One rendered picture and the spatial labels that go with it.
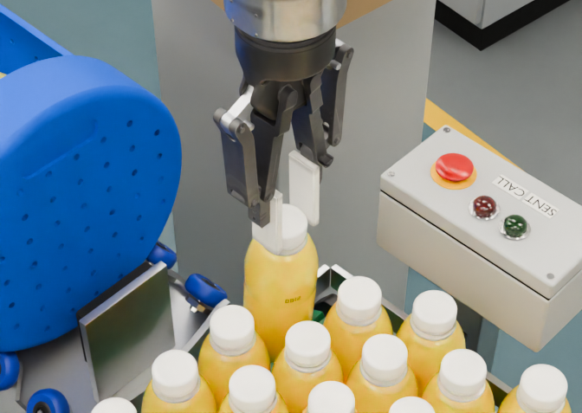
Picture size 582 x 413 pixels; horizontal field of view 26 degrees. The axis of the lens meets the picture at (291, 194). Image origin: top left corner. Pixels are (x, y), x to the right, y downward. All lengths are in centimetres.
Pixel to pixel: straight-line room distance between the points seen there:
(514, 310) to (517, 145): 169
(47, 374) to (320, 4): 55
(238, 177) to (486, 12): 206
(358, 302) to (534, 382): 17
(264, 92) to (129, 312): 33
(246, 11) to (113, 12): 233
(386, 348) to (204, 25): 78
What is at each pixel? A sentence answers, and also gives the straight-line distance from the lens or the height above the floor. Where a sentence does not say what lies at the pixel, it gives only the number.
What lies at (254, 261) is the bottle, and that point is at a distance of 110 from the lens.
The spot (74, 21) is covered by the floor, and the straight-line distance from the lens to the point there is 319.
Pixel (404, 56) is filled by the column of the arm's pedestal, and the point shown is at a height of 78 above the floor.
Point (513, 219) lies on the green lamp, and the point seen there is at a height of 111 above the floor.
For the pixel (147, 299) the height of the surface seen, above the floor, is 103.
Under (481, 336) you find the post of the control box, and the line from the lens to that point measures 130.
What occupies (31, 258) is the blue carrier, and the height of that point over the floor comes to 109.
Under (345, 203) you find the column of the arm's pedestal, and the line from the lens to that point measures 195.
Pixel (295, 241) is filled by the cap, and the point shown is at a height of 115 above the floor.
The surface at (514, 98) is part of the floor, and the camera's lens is 298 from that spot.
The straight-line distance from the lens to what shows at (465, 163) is 120.
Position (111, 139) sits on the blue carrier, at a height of 116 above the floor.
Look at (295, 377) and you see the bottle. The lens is 111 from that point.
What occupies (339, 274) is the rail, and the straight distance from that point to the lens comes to 127.
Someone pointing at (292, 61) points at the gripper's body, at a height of 136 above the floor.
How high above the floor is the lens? 195
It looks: 46 degrees down
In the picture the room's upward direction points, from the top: straight up
